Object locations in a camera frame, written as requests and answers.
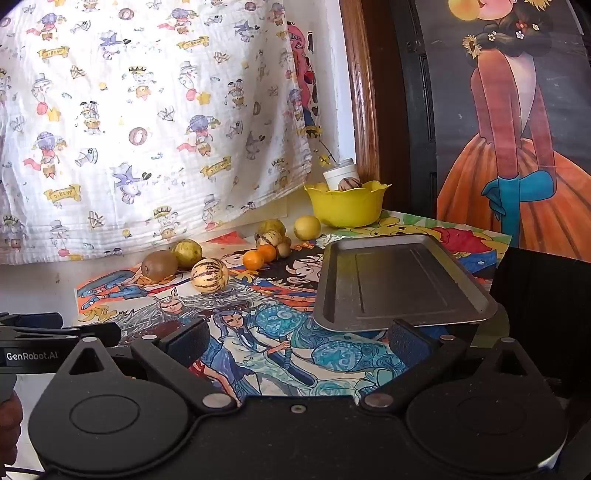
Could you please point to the colourful cartoon drawing sheet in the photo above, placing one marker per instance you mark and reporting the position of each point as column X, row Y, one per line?
column 258, row 332

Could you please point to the small striped melon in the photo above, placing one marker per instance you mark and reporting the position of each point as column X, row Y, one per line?
column 269, row 238

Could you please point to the grey metal tray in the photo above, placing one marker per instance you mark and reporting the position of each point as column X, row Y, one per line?
column 392, row 277

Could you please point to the brown kiwi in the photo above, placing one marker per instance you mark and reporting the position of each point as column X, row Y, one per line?
column 159, row 265

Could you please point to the white cartoon printed blanket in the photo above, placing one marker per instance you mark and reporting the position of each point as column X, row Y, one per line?
column 138, row 138

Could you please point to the round yellow fruit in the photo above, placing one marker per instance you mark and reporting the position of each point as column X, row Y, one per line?
column 307, row 227

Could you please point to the green brown fruit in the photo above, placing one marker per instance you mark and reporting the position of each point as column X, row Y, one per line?
column 272, row 225

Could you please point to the brown wooden frame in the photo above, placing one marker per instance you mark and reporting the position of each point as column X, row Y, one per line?
column 362, row 92

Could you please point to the wall poster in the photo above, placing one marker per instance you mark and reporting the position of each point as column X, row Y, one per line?
column 531, row 138

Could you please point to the yellow bowl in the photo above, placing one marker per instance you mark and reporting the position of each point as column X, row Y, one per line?
column 346, row 207

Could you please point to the person's left hand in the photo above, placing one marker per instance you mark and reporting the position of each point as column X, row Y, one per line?
column 9, row 429

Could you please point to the large striped melon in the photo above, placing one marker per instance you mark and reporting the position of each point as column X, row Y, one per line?
column 209, row 275

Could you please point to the small orange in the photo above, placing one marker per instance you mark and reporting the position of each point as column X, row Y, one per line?
column 268, row 253
column 253, row 260

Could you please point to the yellow flower sprig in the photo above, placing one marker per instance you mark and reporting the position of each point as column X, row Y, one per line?
column 310, row 133

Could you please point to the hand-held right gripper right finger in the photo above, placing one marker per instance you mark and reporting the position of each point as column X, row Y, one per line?
column 410, row 340

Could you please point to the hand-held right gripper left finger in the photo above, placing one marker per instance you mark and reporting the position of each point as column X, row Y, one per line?
column 184, row 340

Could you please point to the white jar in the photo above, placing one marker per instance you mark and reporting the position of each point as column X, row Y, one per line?
column 339, row 171

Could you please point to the yellow-green mango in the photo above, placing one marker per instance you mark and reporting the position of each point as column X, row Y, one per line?
column 187, row 253

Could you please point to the cartoon wall sticker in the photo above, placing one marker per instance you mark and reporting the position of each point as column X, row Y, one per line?
column 302, row 69

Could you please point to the black door panel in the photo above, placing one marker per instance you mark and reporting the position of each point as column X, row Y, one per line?
column 415, row 138

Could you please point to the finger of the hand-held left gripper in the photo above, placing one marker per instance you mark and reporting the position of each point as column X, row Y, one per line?
column 92, row 333
column 27, row 320

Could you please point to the small brown longan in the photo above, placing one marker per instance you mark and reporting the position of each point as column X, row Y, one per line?
column 283, row 249

